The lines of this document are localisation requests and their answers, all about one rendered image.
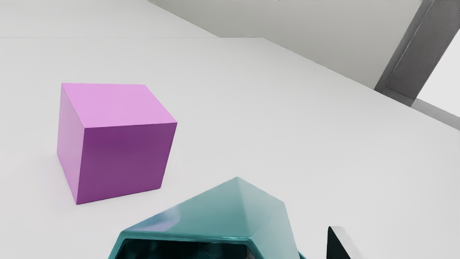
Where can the purple cube block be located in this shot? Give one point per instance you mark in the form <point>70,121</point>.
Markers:
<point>118,144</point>

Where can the teal faceted mug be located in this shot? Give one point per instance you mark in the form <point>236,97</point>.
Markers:
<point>222,216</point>

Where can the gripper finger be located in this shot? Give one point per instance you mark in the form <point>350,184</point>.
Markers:
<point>336,246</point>

